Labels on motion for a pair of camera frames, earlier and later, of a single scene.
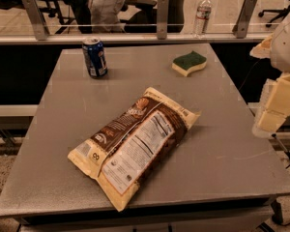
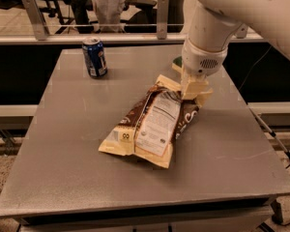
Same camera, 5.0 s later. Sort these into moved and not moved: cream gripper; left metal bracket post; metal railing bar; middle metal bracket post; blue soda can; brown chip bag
Moved: cream gripper; brown chip bag
Not moved: blue soda can; middle metal bracket post; metal railing bar; left metal bracket post
